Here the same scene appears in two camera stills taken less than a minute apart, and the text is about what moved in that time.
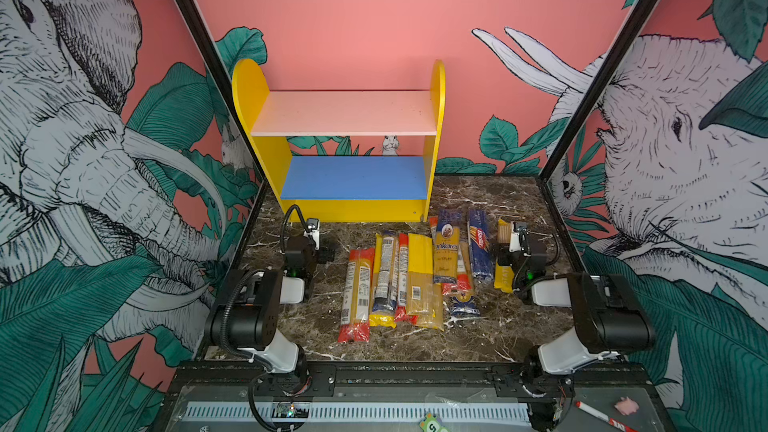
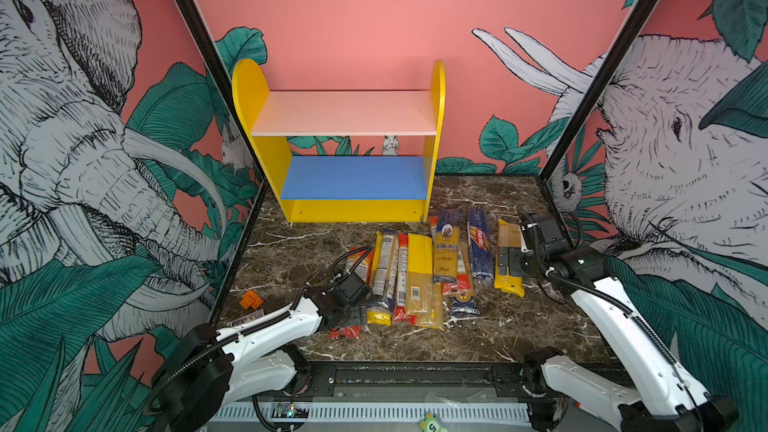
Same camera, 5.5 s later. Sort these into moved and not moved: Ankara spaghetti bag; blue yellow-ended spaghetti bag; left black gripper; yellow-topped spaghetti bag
Moved: left black gripper
Not moved: Ankara spaghetti bag; yellow-topped spaghetti bag; blue yellow-ended spaghetti bag
